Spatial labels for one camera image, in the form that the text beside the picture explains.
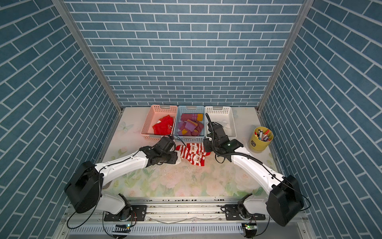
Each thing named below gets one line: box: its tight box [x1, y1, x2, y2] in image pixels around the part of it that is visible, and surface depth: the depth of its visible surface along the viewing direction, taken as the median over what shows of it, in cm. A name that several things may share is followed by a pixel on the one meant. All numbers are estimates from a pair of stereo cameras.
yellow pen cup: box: [249, 125, 274, 152], surface depth 92 cm
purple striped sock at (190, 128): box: [177, 119, 204, 136], surface depth 104 cm
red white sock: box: [152, 114, 174, 136], surface depth 106 cm
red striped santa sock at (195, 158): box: [182, 151, 207, 167], surface depth 93 cm
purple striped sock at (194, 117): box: [180, 113, 204, 122], surface depth 114 cm
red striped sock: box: [175, 142, 211, 158], surface depth 98 cm
